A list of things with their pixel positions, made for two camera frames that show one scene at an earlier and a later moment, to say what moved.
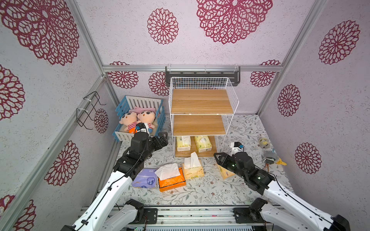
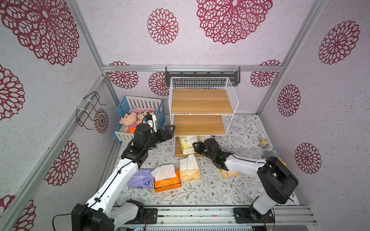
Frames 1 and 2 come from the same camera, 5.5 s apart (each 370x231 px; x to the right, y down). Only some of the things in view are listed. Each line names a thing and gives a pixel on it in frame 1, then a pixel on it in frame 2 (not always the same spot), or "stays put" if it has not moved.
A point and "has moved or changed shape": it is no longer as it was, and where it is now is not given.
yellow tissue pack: x=191 y=167 has moved or changed shape
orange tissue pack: x=170 y=176 has moved or changed shape
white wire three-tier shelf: x=200 y=108 stays put
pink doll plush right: x=147 y=117 stays put
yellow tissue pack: x=225 y=172 stays put
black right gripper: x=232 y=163 -> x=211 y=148
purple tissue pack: x=146 y=178 has moved or changed shape
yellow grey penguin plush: x=264 y=143 stays put
